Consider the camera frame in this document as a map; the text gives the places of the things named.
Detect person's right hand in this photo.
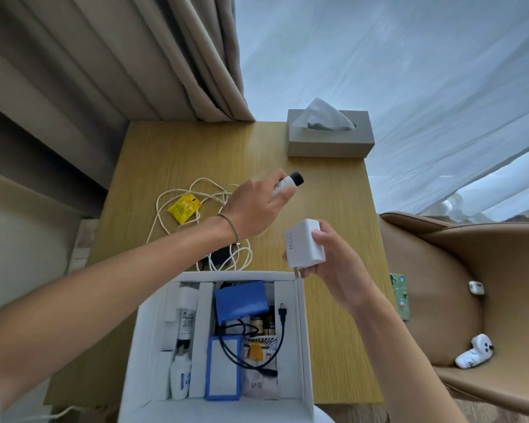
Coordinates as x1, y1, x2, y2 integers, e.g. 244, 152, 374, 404
283, 220, 376, 314

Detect person's left hand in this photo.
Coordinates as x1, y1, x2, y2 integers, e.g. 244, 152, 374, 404
220, 168, 297, 244

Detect small white bottle black cap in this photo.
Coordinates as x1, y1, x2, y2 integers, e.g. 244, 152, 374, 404
271, 171, 305, 199

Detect white power adapter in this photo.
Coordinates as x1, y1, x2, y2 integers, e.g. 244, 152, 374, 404
284, 219, 327, 278

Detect person's left forearm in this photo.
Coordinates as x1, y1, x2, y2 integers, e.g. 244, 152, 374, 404
0, 214, 241, 411

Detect person's right forearm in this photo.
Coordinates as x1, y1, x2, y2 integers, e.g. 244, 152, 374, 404
348, 282, 469, 423

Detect grey tissue box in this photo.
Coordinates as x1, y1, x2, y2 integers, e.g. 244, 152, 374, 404
287, 109, 376, 159

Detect black adapter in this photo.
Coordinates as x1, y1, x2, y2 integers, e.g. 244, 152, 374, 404
201, 244, 243, 272

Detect white tissue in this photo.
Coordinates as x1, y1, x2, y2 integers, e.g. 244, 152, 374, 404
291, 97, 357, 131

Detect phone with green case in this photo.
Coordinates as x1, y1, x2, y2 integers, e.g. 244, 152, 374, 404
389, 273, 412, 322

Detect yellow packet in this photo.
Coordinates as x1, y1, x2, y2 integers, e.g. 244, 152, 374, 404
167, 194, 202, 225

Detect blue pouch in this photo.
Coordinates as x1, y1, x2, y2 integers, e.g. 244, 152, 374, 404
214, 280, 270, 325

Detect small gold vials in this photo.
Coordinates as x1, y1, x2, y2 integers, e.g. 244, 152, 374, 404
249, 306, 277, 336

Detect white tube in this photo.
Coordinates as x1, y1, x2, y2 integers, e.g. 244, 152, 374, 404
176, 286, 199, 349

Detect patterned white pouch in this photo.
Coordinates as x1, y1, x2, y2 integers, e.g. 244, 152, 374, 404
241, 335, 279, 401

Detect white sheer curtain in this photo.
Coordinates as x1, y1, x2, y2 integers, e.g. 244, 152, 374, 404
233, 0, 529, 224

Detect blue framed white card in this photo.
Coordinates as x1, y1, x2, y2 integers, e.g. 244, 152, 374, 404
205, 335, 244, 402

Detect tan leather chair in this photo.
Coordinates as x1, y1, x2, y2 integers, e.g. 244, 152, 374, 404
377, 211, 529, 420

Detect white handheld gadget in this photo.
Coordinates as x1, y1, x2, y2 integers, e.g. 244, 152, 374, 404
454, 333, 495, 370

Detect white squat bottle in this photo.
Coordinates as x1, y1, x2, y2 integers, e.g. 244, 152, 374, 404
169, 348, 193, 402

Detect white organizer box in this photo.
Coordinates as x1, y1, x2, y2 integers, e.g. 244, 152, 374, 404
118, 271, 315, 423

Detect beige curtain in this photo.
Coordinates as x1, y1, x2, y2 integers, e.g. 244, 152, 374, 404
0, 0, 256, 218

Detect thin metal bracelet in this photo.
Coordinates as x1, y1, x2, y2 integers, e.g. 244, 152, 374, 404
217, 213, 240, 245

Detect black cable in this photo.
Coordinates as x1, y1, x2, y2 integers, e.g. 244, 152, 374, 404
216, 303, 289, 377

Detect tangled white cable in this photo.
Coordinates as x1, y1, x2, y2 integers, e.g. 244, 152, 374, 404
146, 177, 253, 273

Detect thin white cord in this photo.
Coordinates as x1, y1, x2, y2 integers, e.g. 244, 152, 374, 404
17, 404, 115, 423

